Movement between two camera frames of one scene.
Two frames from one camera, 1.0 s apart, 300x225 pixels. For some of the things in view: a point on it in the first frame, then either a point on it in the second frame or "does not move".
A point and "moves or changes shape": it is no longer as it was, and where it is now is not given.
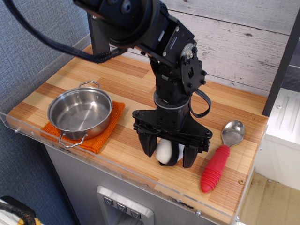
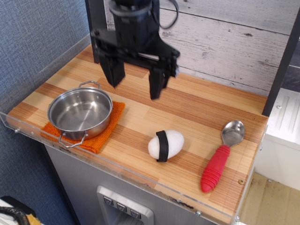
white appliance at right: (278, 157) does not move
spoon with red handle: (232, 132) does not move
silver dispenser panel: (118, 210) does not move
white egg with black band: (169, 153) moves or changes shape
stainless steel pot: (80, 112) does not move
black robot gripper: (173, 123) -> (137, 37)
